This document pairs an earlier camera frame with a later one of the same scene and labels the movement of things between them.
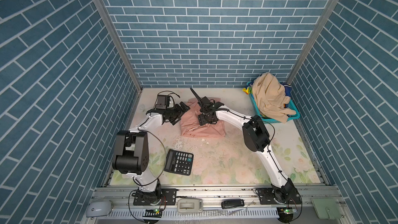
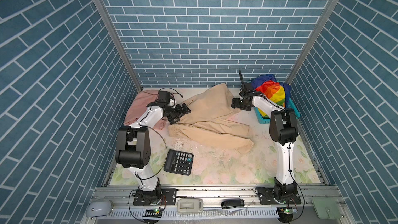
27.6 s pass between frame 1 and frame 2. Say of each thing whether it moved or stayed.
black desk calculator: stayed
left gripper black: stayed
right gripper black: moved
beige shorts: moved
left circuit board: stayed
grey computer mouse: stayed
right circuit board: stayed
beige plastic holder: stayed
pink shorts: moved
